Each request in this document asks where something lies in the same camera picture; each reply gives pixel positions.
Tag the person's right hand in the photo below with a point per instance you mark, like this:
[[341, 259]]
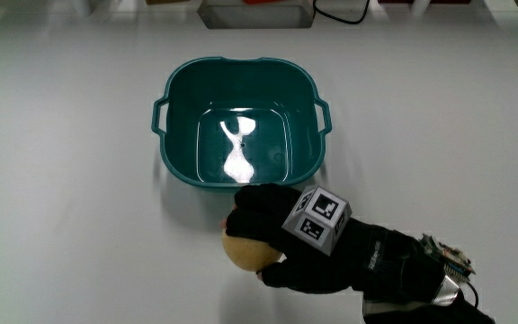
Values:
[[367, 261]]

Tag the yellow pear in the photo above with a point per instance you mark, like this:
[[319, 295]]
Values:
[[245, 256]]

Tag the person's right forearm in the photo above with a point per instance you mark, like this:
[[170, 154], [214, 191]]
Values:
[[421, 315]]

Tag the white desk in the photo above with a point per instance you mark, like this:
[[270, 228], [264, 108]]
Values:
[[61, 180]]

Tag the teal plastic basin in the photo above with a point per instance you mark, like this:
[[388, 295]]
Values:
[[182, 117]]

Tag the white post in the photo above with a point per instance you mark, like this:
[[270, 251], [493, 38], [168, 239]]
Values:
[[421, 6]]

